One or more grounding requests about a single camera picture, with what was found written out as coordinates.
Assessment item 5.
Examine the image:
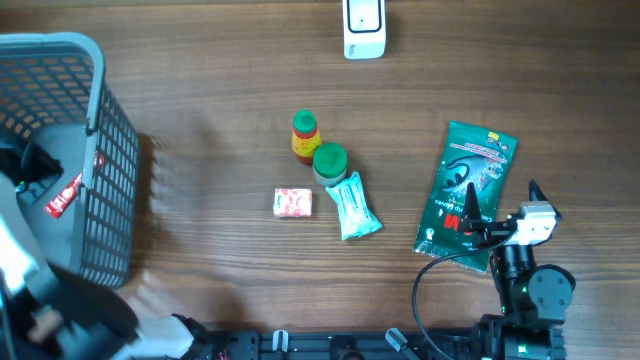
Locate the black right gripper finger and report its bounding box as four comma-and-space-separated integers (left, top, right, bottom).
528, 179, 562, 220
461, 182, 482, 223

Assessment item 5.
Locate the teal wipes packet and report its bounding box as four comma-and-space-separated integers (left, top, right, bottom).
325, 171, 383, 241

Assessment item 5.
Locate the red sauce bottle green cap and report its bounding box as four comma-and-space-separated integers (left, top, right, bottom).
292, 109, 322, 165

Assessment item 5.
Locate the red white small box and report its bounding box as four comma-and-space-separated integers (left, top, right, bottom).
273, 188, 312, 218

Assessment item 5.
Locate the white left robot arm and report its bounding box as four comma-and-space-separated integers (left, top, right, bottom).
1, 140, 195, 359

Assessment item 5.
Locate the green lid jar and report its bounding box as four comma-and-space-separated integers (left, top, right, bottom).
313, 143, 348, 187

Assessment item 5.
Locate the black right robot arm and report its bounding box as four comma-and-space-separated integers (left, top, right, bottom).
459, 181, 576, 359

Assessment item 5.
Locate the grey plastic basket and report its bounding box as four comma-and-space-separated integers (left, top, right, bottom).
1, 32, 140, 288

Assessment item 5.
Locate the red coffee stick sachet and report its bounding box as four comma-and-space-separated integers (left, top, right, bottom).
43, 171, 83, 219

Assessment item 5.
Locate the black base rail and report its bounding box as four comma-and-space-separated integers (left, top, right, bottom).
199, 327, 567, 360

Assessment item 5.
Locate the white barcode scanner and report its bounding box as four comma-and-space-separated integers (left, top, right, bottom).
342, 0, 387, 60

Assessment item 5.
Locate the green glove package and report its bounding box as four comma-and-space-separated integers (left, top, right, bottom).
414, 121, 518, 258

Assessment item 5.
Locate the black right camera cable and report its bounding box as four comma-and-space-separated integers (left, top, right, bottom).
411, 234, 516, 360

